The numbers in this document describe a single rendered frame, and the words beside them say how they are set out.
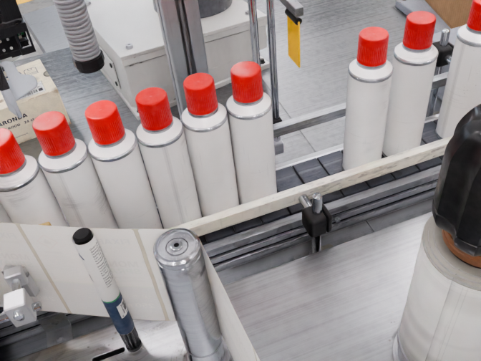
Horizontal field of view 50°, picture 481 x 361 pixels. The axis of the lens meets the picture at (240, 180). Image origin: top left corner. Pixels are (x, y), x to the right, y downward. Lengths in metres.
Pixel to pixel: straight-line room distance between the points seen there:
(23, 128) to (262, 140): 0.51
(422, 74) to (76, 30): 0.40
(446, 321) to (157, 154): 0.32
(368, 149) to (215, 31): 0.38
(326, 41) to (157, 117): 0.63
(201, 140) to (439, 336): 0.30
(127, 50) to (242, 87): 0.38
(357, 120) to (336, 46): 0.45
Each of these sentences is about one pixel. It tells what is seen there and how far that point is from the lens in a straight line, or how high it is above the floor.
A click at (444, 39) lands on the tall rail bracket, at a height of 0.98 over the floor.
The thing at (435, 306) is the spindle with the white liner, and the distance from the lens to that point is 0.44.
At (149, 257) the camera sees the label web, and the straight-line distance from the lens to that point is 0.47.
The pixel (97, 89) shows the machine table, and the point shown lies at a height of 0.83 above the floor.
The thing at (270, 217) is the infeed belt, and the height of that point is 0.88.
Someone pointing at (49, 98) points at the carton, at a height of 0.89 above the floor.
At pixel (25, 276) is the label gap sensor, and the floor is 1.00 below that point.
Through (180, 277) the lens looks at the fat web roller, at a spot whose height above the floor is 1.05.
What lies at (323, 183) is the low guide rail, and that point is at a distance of 0.67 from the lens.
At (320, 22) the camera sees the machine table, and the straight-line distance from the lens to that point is 1.19.
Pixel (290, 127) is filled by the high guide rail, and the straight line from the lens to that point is 0.68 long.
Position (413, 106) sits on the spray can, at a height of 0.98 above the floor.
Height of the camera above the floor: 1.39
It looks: 44 degrees down
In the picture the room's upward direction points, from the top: 7 degrees counter-clockwise
